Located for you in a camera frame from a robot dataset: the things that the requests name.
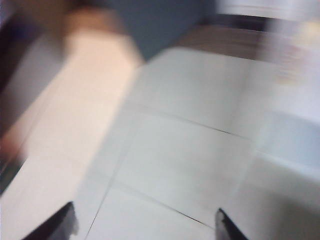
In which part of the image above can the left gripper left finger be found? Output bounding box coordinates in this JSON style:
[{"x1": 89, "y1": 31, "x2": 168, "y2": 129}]
[{"x1": 21, "y1": 201, "x2": 79, "y2": 240}]

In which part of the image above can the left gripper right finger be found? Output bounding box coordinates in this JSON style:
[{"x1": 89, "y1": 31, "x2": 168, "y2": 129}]
[{"x1": 214, "y1": 207, "x2": 251, "y2": 240}]

